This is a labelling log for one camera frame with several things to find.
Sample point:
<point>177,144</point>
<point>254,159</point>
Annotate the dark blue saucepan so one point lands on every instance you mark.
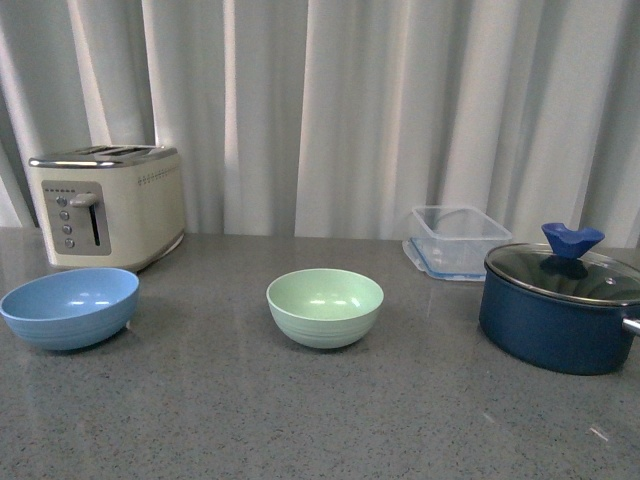
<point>558,335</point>

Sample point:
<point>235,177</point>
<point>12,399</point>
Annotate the clear plastic food container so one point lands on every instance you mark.
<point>451,242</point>

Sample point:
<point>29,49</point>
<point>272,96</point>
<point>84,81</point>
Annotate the blue plastic bowl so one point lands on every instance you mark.
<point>72,309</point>

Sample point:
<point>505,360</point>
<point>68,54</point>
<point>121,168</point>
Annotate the white pleated curtain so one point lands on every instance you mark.
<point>336,118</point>

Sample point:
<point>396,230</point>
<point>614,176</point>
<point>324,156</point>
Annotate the glass lid with blue knob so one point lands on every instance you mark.
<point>566,268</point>

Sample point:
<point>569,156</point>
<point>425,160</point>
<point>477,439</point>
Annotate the cream four-slot toaster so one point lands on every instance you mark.
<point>108,205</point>

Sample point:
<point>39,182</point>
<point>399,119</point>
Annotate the green plastic bowl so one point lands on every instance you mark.
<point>324,308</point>

